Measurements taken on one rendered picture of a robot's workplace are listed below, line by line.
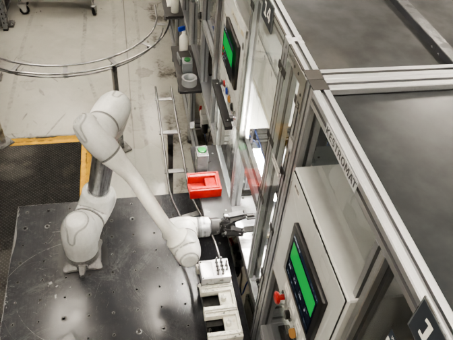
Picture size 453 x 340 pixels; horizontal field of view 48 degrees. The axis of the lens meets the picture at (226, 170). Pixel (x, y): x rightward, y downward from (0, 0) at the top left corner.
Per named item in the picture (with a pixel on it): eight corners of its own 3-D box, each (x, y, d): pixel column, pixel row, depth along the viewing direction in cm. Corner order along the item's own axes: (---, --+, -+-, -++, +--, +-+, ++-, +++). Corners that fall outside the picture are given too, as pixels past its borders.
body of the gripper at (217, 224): (210, 239, 223) (231, 237, 225) (212, 226, 218) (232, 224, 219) (207, 226, 229) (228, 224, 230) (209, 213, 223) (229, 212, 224)
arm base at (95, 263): (62, 280, 236) (61, 274, 232) (65, 243, 251) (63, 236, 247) (102, 276, 239) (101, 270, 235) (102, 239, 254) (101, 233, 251)
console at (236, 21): (214, 75, 244) (220, -19, 212) (271, 72, 249) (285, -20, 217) (230, 130, 215) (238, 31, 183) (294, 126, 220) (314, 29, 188)
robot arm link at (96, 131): (115, 156, 192) (128, 133, 201) (81, 121, 183) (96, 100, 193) (92, 166, 199) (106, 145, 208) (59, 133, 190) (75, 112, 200)
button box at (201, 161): (194, 162, 266) (195, 145, 258) (209, 161, 267) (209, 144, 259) (196, 173, 260) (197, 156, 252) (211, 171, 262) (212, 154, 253)
